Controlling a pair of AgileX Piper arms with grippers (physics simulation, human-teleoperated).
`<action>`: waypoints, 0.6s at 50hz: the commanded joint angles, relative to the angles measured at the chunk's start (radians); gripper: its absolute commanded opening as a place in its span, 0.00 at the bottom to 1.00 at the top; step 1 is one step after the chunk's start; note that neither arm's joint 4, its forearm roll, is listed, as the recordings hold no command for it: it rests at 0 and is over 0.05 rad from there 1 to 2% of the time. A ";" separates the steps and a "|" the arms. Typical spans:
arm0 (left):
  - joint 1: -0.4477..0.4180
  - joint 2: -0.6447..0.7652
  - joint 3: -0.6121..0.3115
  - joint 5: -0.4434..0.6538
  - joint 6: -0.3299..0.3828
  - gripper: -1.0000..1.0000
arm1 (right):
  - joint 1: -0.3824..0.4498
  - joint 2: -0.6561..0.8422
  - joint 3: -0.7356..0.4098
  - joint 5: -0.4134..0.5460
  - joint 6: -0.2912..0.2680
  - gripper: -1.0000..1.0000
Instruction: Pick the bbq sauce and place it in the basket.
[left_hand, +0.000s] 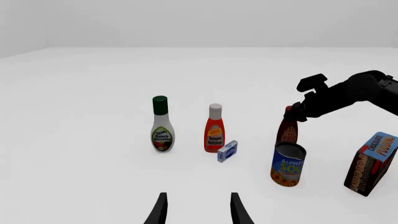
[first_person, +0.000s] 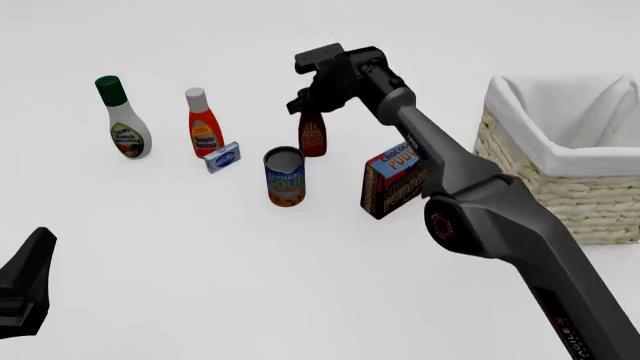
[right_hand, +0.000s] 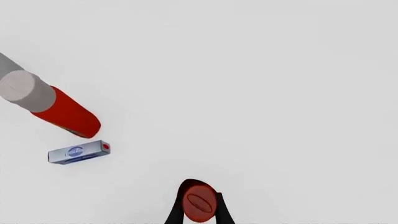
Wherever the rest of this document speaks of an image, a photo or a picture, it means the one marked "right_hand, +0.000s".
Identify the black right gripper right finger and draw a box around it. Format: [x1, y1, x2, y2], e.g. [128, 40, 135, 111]
[214, 191, 236, 224]

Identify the red bottle with grey cap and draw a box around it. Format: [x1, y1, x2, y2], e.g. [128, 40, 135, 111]
[0, 52, 102, 139]

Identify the silver box with blue print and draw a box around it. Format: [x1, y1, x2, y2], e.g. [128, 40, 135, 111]
[47, 139, 112, 166]

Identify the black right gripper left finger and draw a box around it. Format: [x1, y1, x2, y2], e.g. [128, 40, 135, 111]
[164, 187, 187, 224]

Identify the dark red sauce bottle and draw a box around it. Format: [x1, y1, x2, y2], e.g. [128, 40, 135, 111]
[178, 179, 218, 223]

